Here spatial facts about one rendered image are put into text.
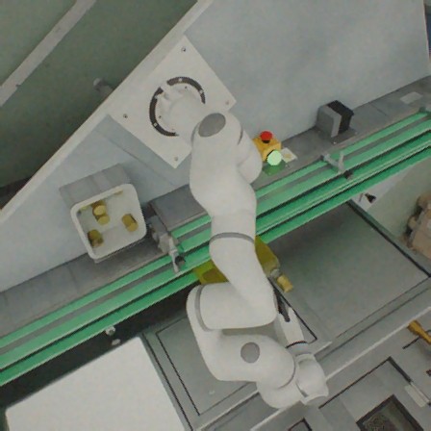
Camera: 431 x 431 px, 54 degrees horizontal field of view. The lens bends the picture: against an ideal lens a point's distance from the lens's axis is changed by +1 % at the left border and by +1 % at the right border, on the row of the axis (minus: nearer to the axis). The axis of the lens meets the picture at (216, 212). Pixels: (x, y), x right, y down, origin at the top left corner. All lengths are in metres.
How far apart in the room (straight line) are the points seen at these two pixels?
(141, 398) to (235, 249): 0.68
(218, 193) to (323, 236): 0.93
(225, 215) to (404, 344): 0.83
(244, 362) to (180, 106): 0.57
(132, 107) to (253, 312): 0.56
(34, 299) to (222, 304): 0.69
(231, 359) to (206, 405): 0.46
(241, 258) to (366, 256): 0.91
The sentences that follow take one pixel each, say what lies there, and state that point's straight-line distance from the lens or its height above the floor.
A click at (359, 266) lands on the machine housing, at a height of 1.15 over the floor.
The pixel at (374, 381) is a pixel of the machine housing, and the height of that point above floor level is 1.46.
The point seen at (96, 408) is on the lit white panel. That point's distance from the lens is 1.33.
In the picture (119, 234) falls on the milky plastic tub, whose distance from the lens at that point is 1.28.
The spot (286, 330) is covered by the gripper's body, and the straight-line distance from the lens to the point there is 1.16.
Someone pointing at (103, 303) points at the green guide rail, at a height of 0.94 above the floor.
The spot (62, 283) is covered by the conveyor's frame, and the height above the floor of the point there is 0.82.
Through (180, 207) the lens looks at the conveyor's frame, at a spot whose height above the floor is 0.83.
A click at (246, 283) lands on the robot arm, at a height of 1.32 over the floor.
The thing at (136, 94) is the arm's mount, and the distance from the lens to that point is 1.03.
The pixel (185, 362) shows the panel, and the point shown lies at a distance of 1.32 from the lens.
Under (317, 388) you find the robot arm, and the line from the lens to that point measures 1.07.
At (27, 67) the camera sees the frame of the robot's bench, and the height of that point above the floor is 0.20.
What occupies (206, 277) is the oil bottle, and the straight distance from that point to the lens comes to 1.27.
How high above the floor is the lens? 1.64
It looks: 36 degrees down
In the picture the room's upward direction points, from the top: 141 degrees clockwise
